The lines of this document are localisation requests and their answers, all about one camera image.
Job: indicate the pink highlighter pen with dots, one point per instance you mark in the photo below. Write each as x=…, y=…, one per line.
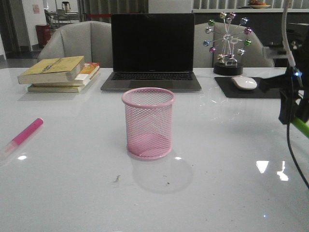
x=7, y=151

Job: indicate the fruit bowl on counter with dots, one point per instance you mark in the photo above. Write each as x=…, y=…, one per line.
x=258, y=4

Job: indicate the pink mesh pen holder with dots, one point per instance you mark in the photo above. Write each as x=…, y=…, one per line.
x=148, y=113

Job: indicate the grey armchair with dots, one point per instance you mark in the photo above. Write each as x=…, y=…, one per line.
x=248, y=50
x=91, y=39

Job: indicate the grey right armchair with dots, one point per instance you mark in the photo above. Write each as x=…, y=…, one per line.
x=248, y=50

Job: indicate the ferris wheel desk ornament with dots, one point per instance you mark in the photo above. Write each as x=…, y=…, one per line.
x=229, y=45

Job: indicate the black mouse pad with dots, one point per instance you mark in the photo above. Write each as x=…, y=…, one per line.
x=231, y=91

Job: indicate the red trash bin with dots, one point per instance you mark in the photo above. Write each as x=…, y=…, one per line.
x=43, y=34

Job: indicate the white computer mouse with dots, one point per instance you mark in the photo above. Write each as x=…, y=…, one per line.
x=244, y=83

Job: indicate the grey left armchair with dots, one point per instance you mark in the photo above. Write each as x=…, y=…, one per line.
x=91, y=39

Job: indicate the grey open laptop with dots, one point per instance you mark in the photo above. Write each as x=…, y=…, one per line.
x=153, y=50

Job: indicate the orange middle book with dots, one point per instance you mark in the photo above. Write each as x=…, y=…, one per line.
x=87, y=73

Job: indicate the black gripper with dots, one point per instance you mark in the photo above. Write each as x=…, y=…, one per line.
x=296, y=76

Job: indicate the green highlighter pen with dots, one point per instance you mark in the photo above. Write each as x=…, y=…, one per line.
x=301, y=126

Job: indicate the bottom pale book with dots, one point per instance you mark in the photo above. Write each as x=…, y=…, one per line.
x=62, y=87

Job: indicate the yellow top book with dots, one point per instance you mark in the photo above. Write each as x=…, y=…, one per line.
x=53, y=70

